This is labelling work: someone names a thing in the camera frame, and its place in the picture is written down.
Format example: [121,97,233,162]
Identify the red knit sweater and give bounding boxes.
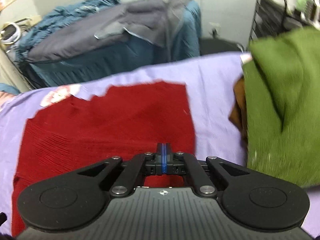
[11,80,197,238]

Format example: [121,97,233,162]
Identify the brown garment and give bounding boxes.
[229,76,248,145]

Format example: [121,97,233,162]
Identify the lilac printed bed sheet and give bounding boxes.
[1,53,319,239]

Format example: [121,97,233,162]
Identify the green fleece garment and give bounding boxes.
[242,27,319,187]

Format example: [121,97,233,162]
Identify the grey blanket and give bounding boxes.
[28,0,191,62]

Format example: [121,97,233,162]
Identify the wall power socket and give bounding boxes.
[209,22,221,37]

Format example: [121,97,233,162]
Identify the black wire rack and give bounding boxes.
[249,0,305,41]

